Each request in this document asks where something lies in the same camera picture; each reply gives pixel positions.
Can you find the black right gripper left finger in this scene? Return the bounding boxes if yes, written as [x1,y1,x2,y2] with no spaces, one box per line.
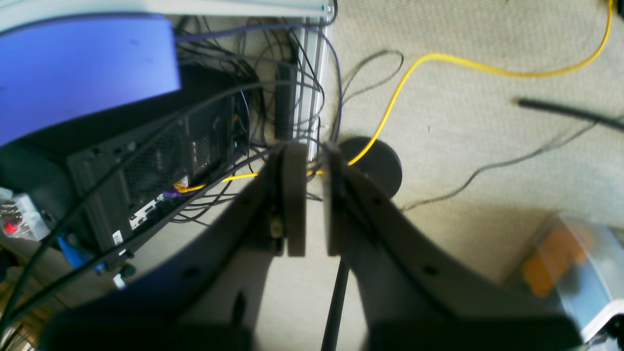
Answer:
[39,142,308,351]

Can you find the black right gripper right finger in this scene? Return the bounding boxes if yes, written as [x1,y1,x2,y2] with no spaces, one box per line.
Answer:
[322,145,582,351]

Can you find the round black stand base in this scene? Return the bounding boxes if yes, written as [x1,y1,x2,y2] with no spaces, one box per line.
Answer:
[338,137,403,203]

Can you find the black computer case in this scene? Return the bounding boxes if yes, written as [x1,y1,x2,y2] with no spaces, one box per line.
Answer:
[1,65,254,257]

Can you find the clear storage bin orange contents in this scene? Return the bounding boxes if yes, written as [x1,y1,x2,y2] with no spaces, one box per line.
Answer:
[504,213,624,348]

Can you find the black power adapter brick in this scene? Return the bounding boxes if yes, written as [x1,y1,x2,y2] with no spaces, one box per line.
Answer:
[274,66,298,140]

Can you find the purple blue box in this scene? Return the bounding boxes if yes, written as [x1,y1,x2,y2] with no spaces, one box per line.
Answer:
[0,13,181,145]

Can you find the black tripod stand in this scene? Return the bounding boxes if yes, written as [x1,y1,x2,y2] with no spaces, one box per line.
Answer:
[515,98,624,133]

